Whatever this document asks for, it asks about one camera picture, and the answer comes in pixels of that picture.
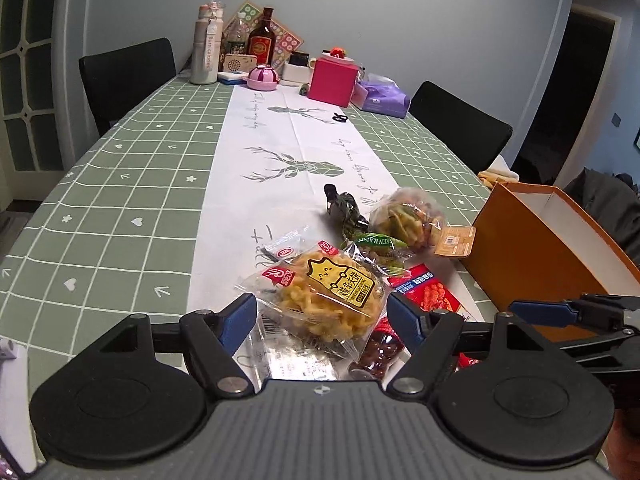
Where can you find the blue white tray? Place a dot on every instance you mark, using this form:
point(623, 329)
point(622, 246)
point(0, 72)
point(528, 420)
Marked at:
point(232, 78)

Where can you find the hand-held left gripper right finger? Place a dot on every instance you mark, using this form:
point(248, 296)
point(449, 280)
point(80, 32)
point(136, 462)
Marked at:
point(402, 317)

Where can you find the black chair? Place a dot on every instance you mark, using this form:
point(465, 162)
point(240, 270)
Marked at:
point(125, 75)
point(460, 120)

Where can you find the dark green snack packet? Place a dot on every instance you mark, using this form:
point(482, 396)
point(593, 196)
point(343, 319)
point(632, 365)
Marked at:
point(342, 207)

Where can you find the yellow white cloth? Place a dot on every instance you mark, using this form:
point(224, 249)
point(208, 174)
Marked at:
point(495, 172)

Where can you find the brown liquor bottle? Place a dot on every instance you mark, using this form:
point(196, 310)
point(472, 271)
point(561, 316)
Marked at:
point(261, 45)

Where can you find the mixed vegetable chips packet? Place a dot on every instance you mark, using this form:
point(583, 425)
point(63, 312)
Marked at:
point(407, 220)

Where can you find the yellow fried noodle cake packet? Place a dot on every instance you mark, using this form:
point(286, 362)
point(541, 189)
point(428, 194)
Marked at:
point(325, 295)

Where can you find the purple tissue pack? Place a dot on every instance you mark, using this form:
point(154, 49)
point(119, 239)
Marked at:
point(382, 97)

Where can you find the plastic bottle with green label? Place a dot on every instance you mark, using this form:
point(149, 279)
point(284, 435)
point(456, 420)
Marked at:
point(237, 35)

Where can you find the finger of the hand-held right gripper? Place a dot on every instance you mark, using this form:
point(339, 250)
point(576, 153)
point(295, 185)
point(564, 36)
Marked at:
point(542, 312)
point(600, 347)

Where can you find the white box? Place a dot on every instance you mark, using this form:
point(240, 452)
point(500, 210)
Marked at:
point(295, 73)

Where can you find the white thermos bottle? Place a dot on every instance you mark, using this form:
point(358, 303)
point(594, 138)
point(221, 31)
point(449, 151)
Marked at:
point(204, 55)

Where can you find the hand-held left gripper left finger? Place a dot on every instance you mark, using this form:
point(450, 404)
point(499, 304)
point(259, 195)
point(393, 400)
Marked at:
point(241, 320)

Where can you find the small black box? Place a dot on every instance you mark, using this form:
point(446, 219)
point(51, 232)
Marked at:
point(298, 58)

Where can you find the orange cardboard box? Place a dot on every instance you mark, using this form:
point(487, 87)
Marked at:
point(510, 250)

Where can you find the dark jacket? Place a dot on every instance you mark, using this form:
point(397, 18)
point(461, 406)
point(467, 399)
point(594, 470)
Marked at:
point(605, 200)

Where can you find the white snack packet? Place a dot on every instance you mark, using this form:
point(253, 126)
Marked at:
point(292, 356)

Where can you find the pink box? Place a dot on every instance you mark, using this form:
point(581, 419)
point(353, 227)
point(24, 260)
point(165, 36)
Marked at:
point(330, 82)

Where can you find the beige radio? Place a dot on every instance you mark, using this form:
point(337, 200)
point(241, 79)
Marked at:
point(239, 63)

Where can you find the clear bottle with pink lid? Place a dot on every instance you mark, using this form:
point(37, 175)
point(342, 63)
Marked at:
point(213, 9)

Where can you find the wall switch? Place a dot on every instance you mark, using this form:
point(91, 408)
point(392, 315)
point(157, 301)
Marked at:
point(616, 120)

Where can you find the dotted game board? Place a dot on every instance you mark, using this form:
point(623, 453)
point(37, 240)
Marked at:
point(290, 40)
point(248, 11)

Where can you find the brown dates packet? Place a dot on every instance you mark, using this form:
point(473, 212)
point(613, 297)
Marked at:
point(380, 352)

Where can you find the pink round container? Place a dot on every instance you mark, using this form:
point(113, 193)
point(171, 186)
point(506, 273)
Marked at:
point(263, 77)

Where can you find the white flat device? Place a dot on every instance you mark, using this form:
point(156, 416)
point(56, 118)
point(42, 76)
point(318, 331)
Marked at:
point(6, 349)

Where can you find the green raisin packet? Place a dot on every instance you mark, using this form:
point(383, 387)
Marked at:
point(377, 242)

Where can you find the red orange toy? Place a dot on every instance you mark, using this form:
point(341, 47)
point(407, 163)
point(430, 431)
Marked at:
point(338, 52)

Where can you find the red snack packet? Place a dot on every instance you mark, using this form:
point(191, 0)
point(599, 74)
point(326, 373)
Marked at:
point(435, 297)

